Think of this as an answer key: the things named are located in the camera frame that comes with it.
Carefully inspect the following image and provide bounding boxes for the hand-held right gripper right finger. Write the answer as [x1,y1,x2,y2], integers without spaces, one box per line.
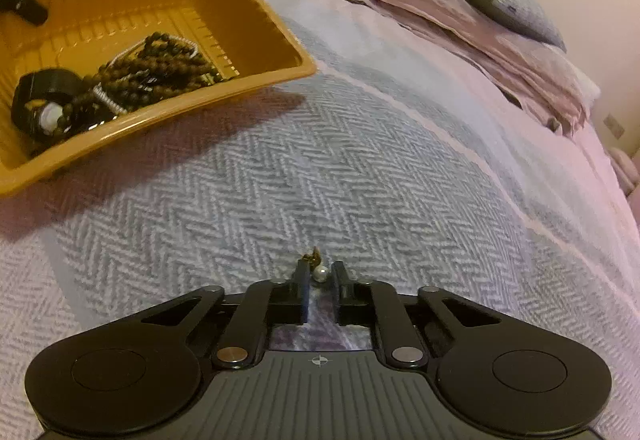
[331,261,503,371]

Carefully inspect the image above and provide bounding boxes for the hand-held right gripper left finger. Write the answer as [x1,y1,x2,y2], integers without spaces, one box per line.
[140,260,311,371]

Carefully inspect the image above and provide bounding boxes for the pearl and gold earring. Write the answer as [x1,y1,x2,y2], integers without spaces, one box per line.
[302,246,329,284]

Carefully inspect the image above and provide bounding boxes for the black wristwatch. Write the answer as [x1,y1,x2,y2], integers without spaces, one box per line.
[11,68,87,149]

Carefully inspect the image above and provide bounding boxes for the white pearl bracelet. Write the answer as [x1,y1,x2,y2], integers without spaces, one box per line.
[91,42,151,117]

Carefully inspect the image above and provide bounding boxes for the dark bead necklace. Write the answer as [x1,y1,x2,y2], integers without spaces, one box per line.
[62,40,224,123]

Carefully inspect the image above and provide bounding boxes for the brown bead bracelet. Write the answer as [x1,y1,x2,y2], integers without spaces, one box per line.
[139,32,199,59]

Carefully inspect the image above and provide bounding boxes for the folded pink blanket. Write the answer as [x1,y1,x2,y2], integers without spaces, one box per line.
[340,0,592,139]

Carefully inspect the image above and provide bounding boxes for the pink round cushion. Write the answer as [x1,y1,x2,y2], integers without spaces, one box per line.
[609,147,640,197]

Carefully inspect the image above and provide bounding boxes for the white pillow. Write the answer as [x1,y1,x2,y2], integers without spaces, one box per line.
[390,0,601,106]

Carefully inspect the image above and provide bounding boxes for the wall socket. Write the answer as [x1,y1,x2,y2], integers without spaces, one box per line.
[602,113,626,140]

